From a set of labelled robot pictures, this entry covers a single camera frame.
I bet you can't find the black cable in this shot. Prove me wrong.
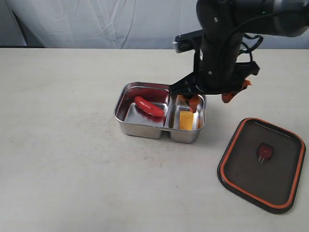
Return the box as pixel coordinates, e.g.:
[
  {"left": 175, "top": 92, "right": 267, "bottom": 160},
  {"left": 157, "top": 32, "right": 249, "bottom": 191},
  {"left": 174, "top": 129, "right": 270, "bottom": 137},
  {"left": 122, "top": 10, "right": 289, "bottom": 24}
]
[{"left": 217, "top": 9, "right": 309, "bottom": 80}]

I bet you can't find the dark transparent box lid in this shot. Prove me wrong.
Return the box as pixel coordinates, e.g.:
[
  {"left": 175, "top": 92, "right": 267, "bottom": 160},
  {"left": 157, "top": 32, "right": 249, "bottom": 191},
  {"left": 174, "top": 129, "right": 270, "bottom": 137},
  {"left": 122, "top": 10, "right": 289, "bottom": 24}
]
[{"left": 217, "top": 118, "right": 306, "bottom": 214}]

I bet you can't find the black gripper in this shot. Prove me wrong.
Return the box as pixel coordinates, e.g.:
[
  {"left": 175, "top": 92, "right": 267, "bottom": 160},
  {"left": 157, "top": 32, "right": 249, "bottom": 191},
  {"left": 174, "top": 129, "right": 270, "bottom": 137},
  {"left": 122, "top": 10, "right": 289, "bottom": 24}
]
[{"left": 170, "top": 34, "right": 260, "bottom": 113}]

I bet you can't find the red sausage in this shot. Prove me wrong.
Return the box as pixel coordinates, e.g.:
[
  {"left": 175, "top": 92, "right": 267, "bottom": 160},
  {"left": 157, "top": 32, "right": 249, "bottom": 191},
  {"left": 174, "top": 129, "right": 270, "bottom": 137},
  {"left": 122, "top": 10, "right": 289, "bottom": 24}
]
[{"left": 134, "top": 96, "right": 165, "bottom": 117}]

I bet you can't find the stainless steel lunch box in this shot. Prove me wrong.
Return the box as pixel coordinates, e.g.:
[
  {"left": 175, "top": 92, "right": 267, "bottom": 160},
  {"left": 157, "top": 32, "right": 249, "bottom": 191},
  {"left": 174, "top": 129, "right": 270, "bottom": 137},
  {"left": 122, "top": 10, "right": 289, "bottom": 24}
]
[{"left": 114, "top": 82, "right": 207, "bottom": 143}]

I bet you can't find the white backdrop cloth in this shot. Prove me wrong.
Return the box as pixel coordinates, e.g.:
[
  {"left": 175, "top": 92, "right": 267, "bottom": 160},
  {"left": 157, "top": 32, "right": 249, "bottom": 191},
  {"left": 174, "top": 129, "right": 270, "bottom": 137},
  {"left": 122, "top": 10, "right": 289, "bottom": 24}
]
[{"left": 0, "top": 0, "right": 309, "bottom": 50}]

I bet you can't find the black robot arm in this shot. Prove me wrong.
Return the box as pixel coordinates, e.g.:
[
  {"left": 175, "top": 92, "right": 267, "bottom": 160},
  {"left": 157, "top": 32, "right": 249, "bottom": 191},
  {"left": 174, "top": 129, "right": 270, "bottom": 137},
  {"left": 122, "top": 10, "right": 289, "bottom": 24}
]
[{"left": 169, "top": 0, "right": 309, "bottom": 112}]

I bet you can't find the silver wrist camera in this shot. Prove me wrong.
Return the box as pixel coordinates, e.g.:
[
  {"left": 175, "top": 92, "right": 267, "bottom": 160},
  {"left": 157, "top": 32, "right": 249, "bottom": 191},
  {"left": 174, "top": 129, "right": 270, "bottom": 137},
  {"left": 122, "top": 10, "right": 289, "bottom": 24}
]
[{"left": 173, "top": 30, "right": 203, "bottom": 53}]

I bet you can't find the yellow cheese wedge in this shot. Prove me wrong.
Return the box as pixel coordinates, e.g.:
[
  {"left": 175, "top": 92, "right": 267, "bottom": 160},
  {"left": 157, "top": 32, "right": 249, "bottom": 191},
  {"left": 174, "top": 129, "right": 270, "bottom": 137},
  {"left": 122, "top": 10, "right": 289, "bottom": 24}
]
[{"left": 179, "top": 111, "right": 194, "bottom": 131}]

